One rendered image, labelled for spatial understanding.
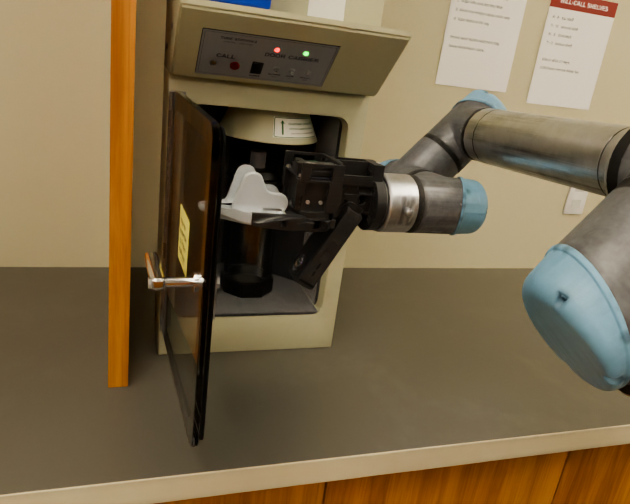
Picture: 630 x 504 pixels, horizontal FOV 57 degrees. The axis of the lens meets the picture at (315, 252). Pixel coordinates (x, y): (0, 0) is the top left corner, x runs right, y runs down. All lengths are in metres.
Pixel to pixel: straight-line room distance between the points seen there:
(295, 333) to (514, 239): 0.90
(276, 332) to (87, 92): 0.65
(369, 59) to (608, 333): 0.54
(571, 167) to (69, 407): 0.74
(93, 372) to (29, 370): 0.10
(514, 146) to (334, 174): 0.23
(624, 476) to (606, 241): 0.82
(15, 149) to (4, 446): 0.69
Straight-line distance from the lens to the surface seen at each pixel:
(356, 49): 0.87
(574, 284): 0.50
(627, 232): 0.52
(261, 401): 0.94
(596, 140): 0.67
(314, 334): 1.09
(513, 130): 0.76
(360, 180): 0.70
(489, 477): 1.07
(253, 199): 0.66
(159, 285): 0.67
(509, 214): 1.75
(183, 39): 0.83
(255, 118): 0.97
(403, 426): 0.94
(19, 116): 1.36
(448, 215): 0.75
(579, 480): 1.22
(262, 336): 1.06
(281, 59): 0.86
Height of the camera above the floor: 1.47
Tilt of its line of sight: 20 degrees down
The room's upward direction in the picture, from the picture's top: 8 degrees clockwise
